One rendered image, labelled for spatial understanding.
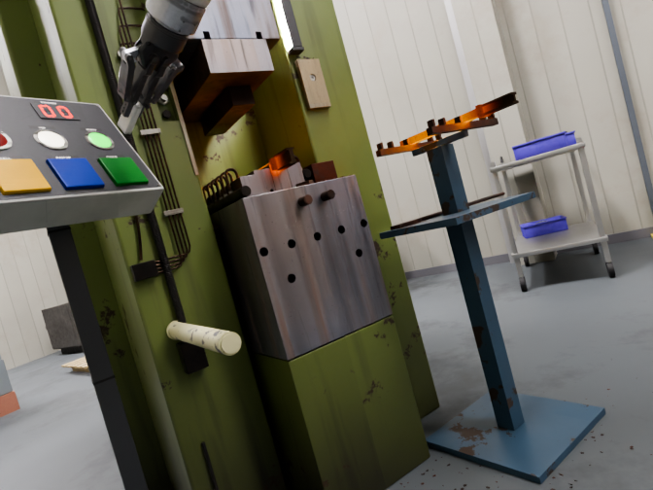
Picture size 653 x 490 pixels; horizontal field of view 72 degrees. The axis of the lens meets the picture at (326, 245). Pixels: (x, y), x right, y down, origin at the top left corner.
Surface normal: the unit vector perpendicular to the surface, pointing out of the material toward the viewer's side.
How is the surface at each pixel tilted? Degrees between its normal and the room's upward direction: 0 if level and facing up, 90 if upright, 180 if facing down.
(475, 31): 90
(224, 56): 90
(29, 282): 90
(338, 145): 90
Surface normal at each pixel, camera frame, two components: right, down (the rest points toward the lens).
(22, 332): 0.83, -0.20
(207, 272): 0.52, -0.11
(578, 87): -0.50, 0.18
